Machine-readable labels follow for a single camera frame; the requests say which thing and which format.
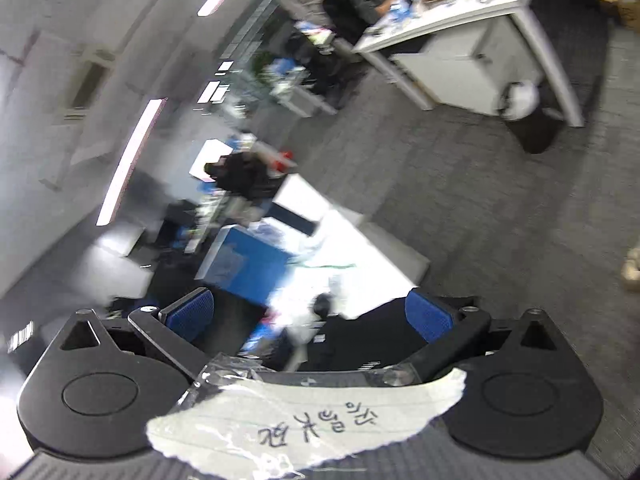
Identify black polo shirt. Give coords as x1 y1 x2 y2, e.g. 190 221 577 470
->
295 298 427 372

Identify blue desk divider panel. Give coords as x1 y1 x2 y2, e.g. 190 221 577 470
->
195 224 293 307

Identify handwritten paper label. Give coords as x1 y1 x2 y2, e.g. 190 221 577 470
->
146 368 466 479

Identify seated person black jacket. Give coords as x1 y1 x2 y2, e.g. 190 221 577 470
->
204 152 286 202

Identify beige shoe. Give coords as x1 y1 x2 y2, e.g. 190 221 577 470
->
620 247 640 292

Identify black waste bin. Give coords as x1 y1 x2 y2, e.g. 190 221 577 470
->
497 80 564 155

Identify white drawer cabinet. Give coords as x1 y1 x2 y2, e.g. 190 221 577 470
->
392 16 544 116

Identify white office desk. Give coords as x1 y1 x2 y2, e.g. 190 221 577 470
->
355 0 585 128

